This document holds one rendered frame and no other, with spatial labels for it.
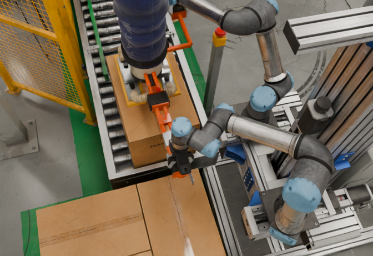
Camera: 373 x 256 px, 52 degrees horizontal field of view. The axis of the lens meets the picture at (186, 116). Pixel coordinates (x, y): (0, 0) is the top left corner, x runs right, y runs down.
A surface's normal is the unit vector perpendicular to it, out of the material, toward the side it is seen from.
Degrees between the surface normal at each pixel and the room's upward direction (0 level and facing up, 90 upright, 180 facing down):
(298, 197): 84
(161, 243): 0
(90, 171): 0
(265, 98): 8
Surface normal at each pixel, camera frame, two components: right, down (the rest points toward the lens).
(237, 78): 0.04, -0.49
